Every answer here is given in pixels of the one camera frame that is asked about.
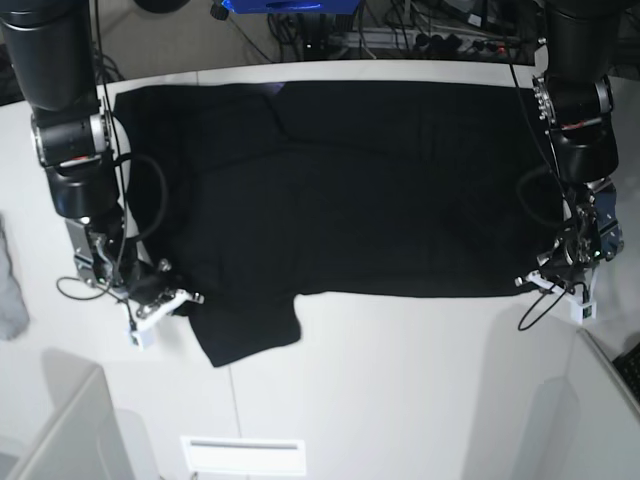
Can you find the white partition panel left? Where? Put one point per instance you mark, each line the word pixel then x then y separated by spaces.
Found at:
pixel 59 421

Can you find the grey cloth at edge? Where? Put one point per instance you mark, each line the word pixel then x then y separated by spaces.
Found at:
pixel 15 319

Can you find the white partition panel right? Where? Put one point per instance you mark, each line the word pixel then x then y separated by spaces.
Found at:
pixel 583 424

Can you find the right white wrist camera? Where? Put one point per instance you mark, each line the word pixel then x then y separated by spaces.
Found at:
pixel 142 340

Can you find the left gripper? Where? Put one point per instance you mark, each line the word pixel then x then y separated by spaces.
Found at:
pixel 588 235

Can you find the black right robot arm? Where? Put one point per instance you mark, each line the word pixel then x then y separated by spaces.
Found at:
pixel 52 51

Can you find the white table slot plate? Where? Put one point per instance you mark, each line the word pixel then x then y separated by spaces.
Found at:
pixel 239 456

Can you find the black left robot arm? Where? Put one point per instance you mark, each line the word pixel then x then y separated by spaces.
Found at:
pixel 575 99

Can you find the white power strip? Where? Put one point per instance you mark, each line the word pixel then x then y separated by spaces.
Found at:
pixel 414 40

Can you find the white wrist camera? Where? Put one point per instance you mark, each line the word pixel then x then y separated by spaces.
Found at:
pixel 582 311
pixel 142 340

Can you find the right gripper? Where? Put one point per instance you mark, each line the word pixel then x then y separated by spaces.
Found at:
pixel 107 259

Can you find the black T-shirt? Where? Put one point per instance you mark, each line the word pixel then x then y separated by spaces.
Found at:
pixel 260 193

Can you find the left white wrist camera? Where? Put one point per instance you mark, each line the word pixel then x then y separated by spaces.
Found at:
pixel 582 311

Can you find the white partition panel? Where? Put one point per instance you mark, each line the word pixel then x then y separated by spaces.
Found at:
pixel 583 424
pixel 59 421

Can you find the blue box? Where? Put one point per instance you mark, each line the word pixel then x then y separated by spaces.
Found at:
pixel 291 6

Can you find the black keyboard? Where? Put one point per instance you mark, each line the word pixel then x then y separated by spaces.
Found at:
pixel 628 366

